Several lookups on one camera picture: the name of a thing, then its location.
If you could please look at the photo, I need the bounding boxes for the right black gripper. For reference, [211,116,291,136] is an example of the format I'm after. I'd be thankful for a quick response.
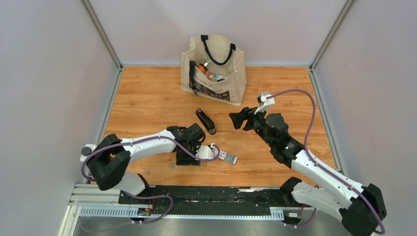
[229,105,274,148]

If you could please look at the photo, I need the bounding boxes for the black stapler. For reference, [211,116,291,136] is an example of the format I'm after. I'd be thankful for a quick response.
[196,109,216,135]

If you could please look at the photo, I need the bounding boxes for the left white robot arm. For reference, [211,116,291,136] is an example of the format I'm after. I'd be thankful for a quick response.
[80,123,215,204]

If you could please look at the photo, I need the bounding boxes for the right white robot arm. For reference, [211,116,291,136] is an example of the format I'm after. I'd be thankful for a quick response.
[229,107,387,236]

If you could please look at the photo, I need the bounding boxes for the staple box with staples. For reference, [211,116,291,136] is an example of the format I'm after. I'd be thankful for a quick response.
[217,150,238,165]

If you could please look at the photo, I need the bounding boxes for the packaged items in bag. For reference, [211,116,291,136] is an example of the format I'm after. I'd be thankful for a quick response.
[207,72,228,83]

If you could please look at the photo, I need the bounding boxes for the beige canvas tote bag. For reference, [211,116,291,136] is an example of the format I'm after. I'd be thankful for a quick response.
[180,34,247,106]

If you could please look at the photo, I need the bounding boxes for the orange capped bottle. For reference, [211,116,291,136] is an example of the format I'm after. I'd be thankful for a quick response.
[197,62,209,76]

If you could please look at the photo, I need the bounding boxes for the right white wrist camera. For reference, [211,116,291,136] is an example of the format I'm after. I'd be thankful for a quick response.
[254,92,275,114]

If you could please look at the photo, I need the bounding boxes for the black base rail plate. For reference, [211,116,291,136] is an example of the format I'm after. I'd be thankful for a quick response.
[118,185,301,216]

